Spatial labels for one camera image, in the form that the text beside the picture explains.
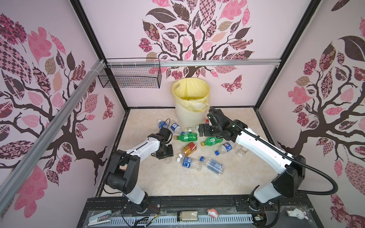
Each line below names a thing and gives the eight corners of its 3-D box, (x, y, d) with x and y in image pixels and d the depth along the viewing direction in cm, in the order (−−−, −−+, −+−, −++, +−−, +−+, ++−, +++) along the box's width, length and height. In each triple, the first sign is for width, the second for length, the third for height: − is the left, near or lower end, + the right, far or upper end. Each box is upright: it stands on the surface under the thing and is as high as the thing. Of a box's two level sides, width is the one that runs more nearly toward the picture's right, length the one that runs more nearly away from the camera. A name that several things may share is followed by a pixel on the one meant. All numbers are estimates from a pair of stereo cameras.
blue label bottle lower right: (197, 164, 91) (198, 160, 87) (202, 157, 94) (202, 153, 90) (220, 177, 85) (222, 175, 81) (224, 170, 88) (226, 167, 84)
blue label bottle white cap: (176, 166, 89) (175, 163, 84) (178, 158, 92) (178, 154, 88) (201, 171, 86) (201, 168, 82) (202, 163, 90) (203, 159, 86)
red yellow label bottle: (185, 158, 92) (185, 154, 88) (180, 151, 95) (180, 148, 91) (197, 150, 96) (197, 146, 92) (191, 144, 99) (192, 140, 95)
